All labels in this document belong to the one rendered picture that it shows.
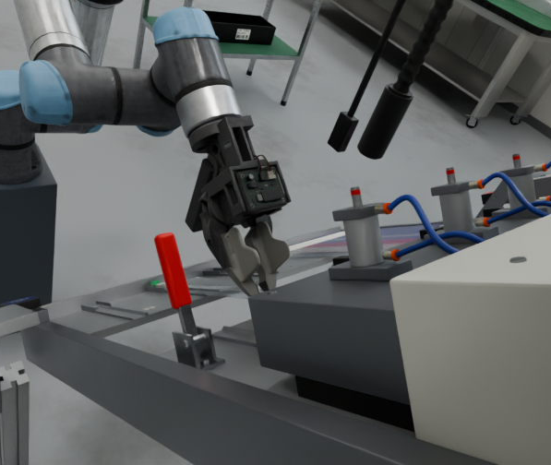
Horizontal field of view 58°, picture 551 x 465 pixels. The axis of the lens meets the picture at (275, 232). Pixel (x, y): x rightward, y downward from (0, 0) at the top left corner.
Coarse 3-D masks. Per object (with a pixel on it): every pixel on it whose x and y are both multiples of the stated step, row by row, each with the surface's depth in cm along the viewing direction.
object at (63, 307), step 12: (336, 228) 112; (288, 240) 103; (300, 240) 106; (204, 264) 91; (216, 264) 92; (156, 276) 85; (192, 276) 89; (108, 288) 80; (120, 288) 81; (132, 288) 82; (144, 288) 83; (72, 300) 76; (84, 300) 77; (96, 300) 78; (108, 300) 79; (48, 312) 74; (60, 312) 75; (72, 312) 76
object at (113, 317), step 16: (208, 272) 89; (224, 272) 88; (256, 272) 81; (288, 272) 78; (160, 288) 79; (96, 304) 78; (112, 304) 76; (128, 304) 74; (144, 304) 71; (160, 304) 69; (192, 304) 67; (64, 320) 71; (80, 320) 68; (96, 320) 66; (112, 320) 64; (128, 320) 62; (144, 320) 63
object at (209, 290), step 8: (192, 288) 72; (200, 288) 70; (208, 288) 69; (216, 288) 67; (224, 288) 66; (232, 288) 65; (264, 288) 61; (224, 296) 66; (232, 296) 64; (240, 296) 63
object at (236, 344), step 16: (224, 336) 47; (240, 336) 46; (224, 352) 41; (240, 352) 41; (256, 352) 40; (224, 368) 37; (240, 368) 37; (256, 368) 36; (256, 384) 33; (272, 384) 33; (288, 384) 32; (304, 400) 29; (352, 416) 26; (400, 432) 24
